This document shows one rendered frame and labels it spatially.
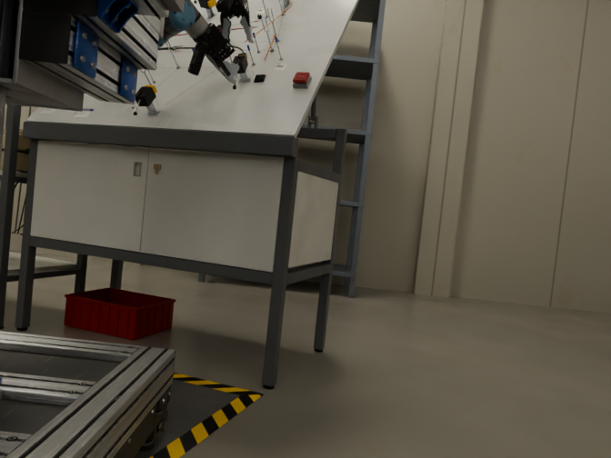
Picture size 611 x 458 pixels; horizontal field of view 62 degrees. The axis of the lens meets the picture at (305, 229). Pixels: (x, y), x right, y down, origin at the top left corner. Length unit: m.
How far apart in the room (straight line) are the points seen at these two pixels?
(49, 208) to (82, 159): 0.26
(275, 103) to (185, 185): 0.44
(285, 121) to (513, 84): 3.36
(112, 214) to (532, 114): 3.76
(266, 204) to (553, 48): 3.77
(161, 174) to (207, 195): 0.21
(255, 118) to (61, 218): 0.92
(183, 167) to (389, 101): 2.95
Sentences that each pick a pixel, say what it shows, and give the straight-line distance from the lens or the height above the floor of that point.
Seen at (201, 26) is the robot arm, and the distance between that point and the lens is 1.83.
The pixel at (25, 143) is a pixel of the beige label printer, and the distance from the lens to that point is 2.58.
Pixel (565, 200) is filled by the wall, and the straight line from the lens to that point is 4.99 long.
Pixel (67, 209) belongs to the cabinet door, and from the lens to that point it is 2.26.
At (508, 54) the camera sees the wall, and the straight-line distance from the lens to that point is 4.97.
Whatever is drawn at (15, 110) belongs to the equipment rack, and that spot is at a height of 0.91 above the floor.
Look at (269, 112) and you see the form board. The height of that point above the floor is 0.96.
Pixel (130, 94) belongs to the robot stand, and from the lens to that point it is 1.34.
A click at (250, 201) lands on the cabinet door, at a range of 1.79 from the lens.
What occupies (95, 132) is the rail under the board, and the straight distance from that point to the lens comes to 2.14.
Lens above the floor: 0.63
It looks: 2 degrees down
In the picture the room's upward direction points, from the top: 6 degrees clockwise
